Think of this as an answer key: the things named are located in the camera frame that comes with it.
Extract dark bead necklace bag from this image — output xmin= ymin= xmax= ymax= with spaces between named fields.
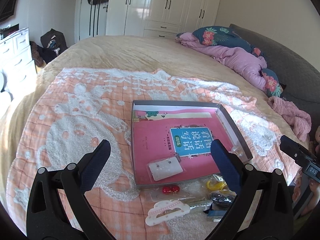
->
xmin=210 ymin=192 xmax=235 ymax=210

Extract blue box of pins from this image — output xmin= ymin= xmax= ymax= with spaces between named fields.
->
xmin=204 ymin=204 xmax=227 ymax=222

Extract yellow rings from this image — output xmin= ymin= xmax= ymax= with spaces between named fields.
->
xmin=205 ymin=177 xmax=228 ymax=192

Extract pearl hair clip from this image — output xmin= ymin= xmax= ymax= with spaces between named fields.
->
xmin=231 ymin=145 xmax=245 ymax=159

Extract red earrings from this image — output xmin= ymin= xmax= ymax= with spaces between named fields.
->
xmin=162 ymin=185 xmax=180 ymax=194

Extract cream hair claw clip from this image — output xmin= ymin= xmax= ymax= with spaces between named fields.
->
xmin=145 ymin=200 xmax=190 ymax=226

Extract person's right hand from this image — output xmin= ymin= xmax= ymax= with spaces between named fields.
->
xmin=292 ymin=127 xmax=319 ymax=216

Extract pink knitted blanket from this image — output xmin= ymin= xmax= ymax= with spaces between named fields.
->
xmin=267 ymin=96 xmax=312 ymax=142

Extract grey headboard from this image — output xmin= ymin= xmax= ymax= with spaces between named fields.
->
xmin=229 ymin=24 xmax=320 ymax=137

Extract orange white plush blanket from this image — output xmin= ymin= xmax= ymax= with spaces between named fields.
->
xmin=7 ymin=68 xmax=299 ymax=239

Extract pink children's book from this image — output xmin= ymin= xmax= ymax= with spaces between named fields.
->
xmin=132 ymin=108 xmax=233 ymax=187

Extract grey cardboard box tray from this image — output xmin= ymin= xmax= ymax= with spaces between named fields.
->
xmin=131 ymin=100 xmax=253 ymax=188

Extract pink quilt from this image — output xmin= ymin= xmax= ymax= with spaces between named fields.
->
xmin=175 ymin=33 xmax=267 ymax=91

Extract white chair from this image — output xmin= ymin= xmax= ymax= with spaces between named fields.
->
xmin=1 ymin=72 xmax=13 ymax=102

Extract white drawer chest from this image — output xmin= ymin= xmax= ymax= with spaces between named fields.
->
xmin=1 ymin=28 xmax=36 ymax=86

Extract floral dark blue pillow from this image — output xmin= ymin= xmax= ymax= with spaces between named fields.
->
xmin=193 ymin=26 xmax=283 ymax=97

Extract beige bed cover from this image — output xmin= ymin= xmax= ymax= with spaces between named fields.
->
xmin=0 ymin=35 xmax=296 ymax=156

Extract black bag on floor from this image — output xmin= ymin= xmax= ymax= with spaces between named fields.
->
xmin=37 ymin=29 xmax=68 ymax=64

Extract white wardrobe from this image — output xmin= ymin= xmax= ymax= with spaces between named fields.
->
xmin=106 ymin=0 xmax=220 ymax=39

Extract white door with hangers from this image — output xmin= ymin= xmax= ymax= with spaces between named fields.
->
xmin=75 ymin=0 xmax=108 ymax=42

